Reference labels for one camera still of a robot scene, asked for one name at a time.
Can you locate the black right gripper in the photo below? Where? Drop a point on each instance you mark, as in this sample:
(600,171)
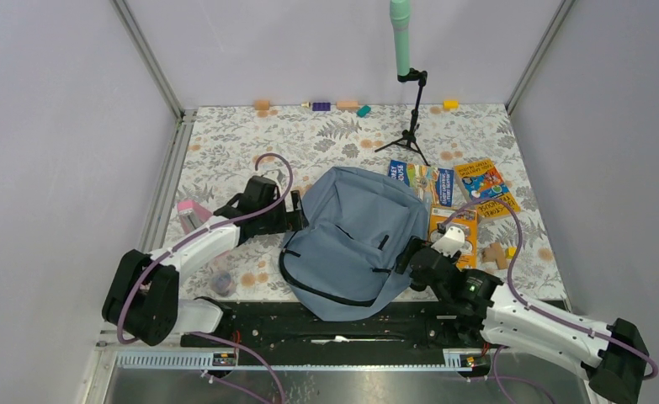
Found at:
(401,262)

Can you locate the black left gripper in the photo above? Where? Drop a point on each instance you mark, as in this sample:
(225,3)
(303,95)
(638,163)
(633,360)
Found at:
(289,220)

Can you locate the blue grey backpack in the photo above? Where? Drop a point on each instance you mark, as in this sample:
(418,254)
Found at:
(342,266)

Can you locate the blue 91-storey treehouse book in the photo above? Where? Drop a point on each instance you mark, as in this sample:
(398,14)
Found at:
(432,185)

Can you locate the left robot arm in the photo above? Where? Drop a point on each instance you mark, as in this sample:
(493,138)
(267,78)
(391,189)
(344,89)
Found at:
(143,298)

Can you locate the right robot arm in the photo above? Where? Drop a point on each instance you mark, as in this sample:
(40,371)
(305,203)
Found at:
(611,357)

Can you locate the orange activity book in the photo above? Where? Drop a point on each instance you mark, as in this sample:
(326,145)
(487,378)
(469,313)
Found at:
(467,221)

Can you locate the tan wooden puzzle piece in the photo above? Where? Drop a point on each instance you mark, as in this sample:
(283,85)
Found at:
(494,253)

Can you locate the purple toy brick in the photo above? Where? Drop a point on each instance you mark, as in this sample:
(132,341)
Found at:
(321,106)

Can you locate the pink transparent pencil case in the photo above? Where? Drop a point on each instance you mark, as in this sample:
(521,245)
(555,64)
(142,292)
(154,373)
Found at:
(191,215)

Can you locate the small clear purple jar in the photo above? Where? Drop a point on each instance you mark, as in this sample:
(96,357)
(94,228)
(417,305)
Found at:
(222,284)

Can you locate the small tan wooden block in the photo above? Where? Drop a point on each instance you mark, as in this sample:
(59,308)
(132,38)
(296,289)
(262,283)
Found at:
(262,104)

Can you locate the long tan wooden block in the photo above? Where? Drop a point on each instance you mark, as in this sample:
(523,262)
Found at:
(347,105)

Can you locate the yellow 130-storey treehouse book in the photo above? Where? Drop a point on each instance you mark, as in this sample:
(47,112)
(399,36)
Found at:
(481,180)

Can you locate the teal toy block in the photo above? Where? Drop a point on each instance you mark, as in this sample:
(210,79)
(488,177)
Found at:
(363,111)

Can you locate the black mini tripod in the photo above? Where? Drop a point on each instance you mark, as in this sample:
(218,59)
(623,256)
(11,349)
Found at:
(408,139)

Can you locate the yellow toy block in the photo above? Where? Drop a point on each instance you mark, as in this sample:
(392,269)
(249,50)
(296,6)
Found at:
(450,104)

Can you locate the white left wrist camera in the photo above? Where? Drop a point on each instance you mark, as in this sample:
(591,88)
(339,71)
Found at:
(277,176)

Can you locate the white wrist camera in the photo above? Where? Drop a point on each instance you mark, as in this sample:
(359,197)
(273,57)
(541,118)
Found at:
(277,176)
(450,242)

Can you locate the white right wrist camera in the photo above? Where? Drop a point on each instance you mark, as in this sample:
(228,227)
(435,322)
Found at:
(450,242)

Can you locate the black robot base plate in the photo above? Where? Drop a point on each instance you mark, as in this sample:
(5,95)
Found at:
(403,333)

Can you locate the aluminium frame rail left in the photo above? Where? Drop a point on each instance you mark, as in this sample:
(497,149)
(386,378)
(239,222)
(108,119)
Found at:
(176,137)

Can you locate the aluminium frame rail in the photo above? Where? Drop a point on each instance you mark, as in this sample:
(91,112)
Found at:
(176,137)
(553,28)

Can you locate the mint green microphone handle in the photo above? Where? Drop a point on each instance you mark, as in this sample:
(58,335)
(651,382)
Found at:
(400,13)

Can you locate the aluminium frame rail right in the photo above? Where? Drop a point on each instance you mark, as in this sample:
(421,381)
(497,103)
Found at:
(553,28)

